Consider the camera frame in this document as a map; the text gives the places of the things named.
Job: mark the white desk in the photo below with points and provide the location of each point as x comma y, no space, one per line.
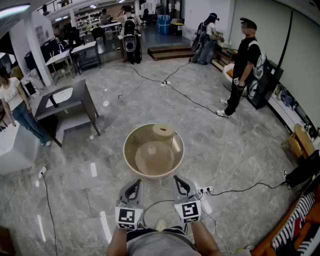
58,56
83,47

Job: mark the black and white striped cloth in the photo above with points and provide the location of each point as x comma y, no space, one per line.
295,220

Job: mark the yellow-green ball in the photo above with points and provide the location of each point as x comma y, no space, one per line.
239,250

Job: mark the black wall pipe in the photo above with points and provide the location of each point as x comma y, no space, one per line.
287,35

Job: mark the beige cylindrical spool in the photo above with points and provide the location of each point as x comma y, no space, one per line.
163,133

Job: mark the white basin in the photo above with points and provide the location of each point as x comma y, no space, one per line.
63,95

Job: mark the black cabinet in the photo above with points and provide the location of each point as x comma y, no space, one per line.
271,82

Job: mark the person's black shorts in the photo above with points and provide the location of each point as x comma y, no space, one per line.
136,233

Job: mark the orange sofa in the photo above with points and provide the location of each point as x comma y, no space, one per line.
312,215

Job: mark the wooden step platform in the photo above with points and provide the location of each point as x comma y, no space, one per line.
170,53

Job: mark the person's grey shirt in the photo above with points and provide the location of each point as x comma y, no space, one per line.
160,246

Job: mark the low white shelf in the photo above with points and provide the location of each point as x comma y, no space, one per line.
280,110

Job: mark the round glass-top table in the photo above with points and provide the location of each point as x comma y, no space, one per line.
132,147

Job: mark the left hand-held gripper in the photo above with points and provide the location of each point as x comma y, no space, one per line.
128,216

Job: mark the small dark bracket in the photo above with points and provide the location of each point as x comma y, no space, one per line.
120,95

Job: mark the ceiling light panel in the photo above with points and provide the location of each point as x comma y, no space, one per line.
13,10

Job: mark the white power adapter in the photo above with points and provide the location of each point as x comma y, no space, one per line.
161,225

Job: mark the wooden shelf unit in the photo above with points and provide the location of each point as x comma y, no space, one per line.
220,61

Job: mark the person's right forearm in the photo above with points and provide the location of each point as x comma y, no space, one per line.
206,240

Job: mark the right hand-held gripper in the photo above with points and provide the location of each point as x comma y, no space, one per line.
190,210

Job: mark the white storage shelves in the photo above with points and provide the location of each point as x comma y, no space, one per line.
86,21

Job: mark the white round seat orange cushion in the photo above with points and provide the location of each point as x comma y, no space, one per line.
226,80

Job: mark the white power strip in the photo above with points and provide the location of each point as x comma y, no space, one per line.
165,84
42,172
206,189

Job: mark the person's left forearm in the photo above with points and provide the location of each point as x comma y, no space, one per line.
116,243

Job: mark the black office chair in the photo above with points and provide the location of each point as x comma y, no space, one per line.
98,32

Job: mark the black bin with yellow lid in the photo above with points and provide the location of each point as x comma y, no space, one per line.
176,30

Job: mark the white round floor disc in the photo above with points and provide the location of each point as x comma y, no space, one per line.
106,103

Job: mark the white cabinet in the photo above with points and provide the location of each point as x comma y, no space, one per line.
15,150

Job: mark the wooden chair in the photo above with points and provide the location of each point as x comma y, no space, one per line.
303,140

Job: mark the dark wooden table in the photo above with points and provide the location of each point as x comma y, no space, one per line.
78,96

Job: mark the black faucet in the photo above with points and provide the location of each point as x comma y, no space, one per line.
53,101

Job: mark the blue cloth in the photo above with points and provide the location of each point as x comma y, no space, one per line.
286,98

